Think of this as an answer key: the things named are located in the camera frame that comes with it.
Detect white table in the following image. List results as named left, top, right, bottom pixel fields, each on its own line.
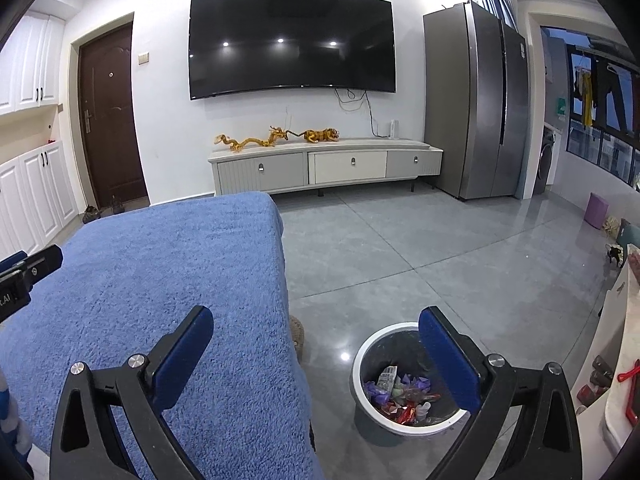
left=570, top=242, right=640, bottom=461

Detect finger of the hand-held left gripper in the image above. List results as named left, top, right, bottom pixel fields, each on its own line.
left=17, top=244, right=64, bottom=291
left=0, top=251, right=28, bottom=273

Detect black television cable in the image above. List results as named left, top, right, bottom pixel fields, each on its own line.
left=334, top=87, right=391, bottom=138

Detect blue striped curtain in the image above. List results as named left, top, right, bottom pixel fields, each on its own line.
left=475, top=0, right=518, bottom=31

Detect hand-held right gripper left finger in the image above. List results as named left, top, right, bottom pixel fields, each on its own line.
left=49, top=305, right=216, bottom=480

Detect golden dragon figurine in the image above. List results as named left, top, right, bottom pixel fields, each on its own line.
left=214, top=127, right=292, bottom=151

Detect white grey television console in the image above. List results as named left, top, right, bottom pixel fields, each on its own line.
left=207, top=137, right=444, bottom=197

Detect white round trash bin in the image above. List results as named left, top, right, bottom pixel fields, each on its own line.
left=351, top=322, right=473, bottom=436

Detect golden tiger figurine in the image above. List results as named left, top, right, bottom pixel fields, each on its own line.
left=299, top=128, right=342, bottom=143

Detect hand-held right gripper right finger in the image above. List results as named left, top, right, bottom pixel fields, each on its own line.
left=417, top=305, right=585, bottom=480

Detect white upper wall cabinet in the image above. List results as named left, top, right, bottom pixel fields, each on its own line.
left=0, top=10, right=66, bottom=116

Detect black wall television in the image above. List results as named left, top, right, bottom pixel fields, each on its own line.
left=188, top=0, right=398, bottom=101

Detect brown entrance door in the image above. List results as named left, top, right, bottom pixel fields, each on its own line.
left=77, top=22, right=150, bottom=208

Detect balcony window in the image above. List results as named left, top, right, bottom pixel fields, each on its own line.
left=540, top=25, right=640, bottom=186

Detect beige slipper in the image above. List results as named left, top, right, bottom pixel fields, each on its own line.
left=290, top=316, right=306, bottom=361

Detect silver refrigerator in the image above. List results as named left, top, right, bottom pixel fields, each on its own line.
left=422, top=0, right=531, bottom=201

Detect brown cups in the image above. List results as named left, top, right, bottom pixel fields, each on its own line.
left=576, top=355, right=615, bottom=403

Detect teal cushion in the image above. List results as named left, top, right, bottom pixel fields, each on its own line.
left=617, top=220, right=640, bottom=253

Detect person's left forearm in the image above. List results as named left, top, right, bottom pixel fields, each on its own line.
left=0, top=360, right=32, bottom=463

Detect purple stool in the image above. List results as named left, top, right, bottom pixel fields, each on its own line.
left=587, top=191, right=610, bottom=228

